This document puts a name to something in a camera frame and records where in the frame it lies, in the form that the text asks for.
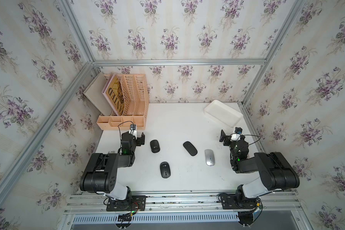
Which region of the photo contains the beige flat board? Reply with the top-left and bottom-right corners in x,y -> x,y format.
83,72 -> 113,116

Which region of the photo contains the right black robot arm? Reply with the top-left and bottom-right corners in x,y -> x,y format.
219,127 -> 300,206

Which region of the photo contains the peach desk file organizer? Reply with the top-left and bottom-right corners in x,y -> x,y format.
97,74 -> 150,131

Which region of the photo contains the black slim mouse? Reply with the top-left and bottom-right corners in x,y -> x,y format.
183,141 -> 198,156

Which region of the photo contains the silver slim mouse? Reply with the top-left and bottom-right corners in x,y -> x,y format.
205,149 -> 215,166

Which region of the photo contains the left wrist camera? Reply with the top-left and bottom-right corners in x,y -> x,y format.
128,124 -> 137,138

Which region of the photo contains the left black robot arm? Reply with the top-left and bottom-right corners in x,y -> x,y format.
79,130 -> 145,201

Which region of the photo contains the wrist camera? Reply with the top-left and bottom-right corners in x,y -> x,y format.
128,124 -> 137,138
231,127 -> 242,141

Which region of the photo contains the white plastic storage box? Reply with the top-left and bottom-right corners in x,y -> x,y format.
204,100 -> 243,128

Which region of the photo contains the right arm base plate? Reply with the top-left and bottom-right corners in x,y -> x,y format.
217,193 -> 261,210

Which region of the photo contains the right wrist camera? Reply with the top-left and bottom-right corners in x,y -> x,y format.
231,127 -> 242,141

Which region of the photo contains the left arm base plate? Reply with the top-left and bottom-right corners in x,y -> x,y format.
106,195 -> 147,213

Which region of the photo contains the small black Lecoo mouse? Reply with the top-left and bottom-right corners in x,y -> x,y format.
150,140 -> 161,153

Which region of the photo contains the yellow cover book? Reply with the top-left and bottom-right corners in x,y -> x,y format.
102,74 -> 125,116

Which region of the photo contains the black Lecoo scroll mouse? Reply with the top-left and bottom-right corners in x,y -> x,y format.
160,162 -> 171,179

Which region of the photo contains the aluminium frame rail front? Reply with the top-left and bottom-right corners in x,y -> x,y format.
64,191 -> 302,214

